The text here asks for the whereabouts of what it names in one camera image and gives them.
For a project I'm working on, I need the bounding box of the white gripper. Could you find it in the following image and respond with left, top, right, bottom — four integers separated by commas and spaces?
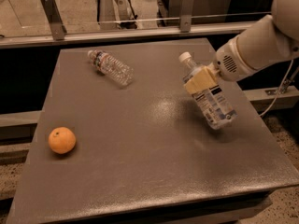
183, 36, 256, 94

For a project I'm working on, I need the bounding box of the blue label plastic bottle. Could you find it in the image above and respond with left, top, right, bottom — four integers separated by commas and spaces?
178, 52, 236, 130

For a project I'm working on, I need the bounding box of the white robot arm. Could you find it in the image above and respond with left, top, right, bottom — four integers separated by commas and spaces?
184, 0, 299, 94

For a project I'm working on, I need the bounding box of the clear plastic water bottle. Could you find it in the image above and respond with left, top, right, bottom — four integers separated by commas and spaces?
87, 49, 134, 87

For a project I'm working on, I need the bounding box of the grey table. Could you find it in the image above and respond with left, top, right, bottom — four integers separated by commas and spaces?
7, 39, 298, 224

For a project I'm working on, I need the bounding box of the orange fruit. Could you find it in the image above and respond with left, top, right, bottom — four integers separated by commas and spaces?
48, 127, 77, 154

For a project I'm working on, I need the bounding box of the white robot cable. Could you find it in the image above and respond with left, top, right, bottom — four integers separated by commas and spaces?
259, 59, 295, 118

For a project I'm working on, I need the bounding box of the right metal rail bracket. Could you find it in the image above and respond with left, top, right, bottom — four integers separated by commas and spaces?
179, 0, 194, 33

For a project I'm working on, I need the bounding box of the metal rail bracket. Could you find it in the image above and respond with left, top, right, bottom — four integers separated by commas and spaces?
40, 0, 66, 41
179, 0, 194, 33

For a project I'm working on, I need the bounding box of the horizontal metal rail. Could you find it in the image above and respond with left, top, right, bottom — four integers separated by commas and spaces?
0, 21, 254, 49

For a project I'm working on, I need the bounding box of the left metal rail bracket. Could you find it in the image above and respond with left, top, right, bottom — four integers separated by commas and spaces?
40, 0, 66, 41

